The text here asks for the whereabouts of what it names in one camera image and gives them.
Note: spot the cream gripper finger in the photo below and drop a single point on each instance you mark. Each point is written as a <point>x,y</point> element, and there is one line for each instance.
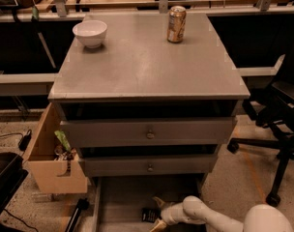
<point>159,226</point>
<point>160,203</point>

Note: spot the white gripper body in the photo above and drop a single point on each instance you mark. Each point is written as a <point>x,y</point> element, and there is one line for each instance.
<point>168,215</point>

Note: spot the black rxbar chocolate wrapper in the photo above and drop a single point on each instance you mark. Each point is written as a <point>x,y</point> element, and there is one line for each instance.
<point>149,215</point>

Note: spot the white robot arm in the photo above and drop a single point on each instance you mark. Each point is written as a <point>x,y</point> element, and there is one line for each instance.
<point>192,210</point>

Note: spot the grey open bottom drawer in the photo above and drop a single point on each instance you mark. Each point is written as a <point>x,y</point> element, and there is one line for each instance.
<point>121,199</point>

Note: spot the grey middle drawer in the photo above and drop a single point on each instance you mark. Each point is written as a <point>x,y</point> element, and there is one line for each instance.
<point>148,165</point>

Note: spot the grey upper drawer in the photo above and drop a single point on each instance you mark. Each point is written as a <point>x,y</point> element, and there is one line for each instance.
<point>118,133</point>

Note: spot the grey drawer cabinet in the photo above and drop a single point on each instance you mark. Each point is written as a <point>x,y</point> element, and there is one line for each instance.
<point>137,74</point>

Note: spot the black stand leg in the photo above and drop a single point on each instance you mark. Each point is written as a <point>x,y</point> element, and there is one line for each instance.
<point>81,205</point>

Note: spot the cardboard box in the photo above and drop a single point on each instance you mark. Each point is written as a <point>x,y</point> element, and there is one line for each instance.
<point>51,174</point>

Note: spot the green snack packet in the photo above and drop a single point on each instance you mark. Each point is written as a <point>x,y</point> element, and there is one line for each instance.
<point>63,139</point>

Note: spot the black power adapter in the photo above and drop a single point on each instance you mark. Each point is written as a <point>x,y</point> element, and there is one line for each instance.
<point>23,143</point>

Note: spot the black office chair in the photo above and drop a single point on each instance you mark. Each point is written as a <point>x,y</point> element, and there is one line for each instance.
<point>273,108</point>

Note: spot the black bin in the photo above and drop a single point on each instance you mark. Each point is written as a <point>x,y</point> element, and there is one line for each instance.
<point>12,174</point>

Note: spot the white ceramic bowl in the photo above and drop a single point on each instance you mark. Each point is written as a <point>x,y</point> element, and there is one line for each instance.
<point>90,33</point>

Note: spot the gold soda can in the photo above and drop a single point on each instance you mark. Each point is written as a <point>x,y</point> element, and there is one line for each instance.
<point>176,24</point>

